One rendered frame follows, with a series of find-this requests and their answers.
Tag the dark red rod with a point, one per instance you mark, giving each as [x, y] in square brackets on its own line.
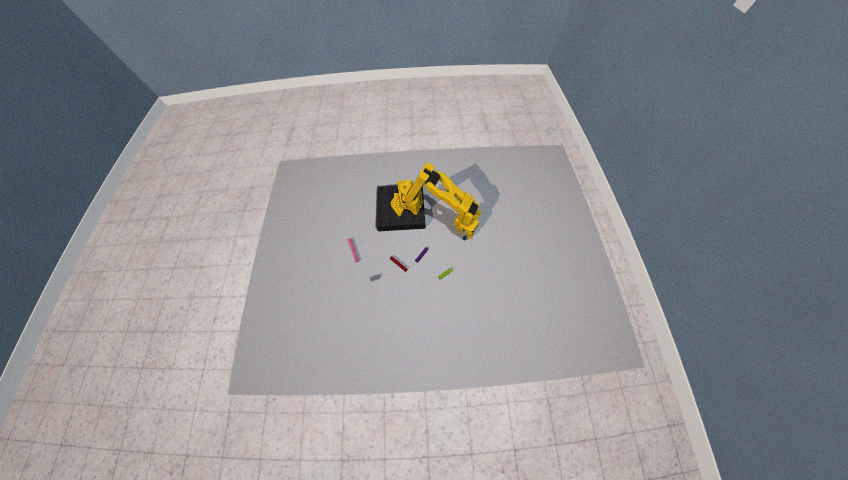
[399, 264]

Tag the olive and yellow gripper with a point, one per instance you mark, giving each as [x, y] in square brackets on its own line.
[468, 228]

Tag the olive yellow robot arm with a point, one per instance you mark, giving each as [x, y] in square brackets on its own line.
[413, 200]

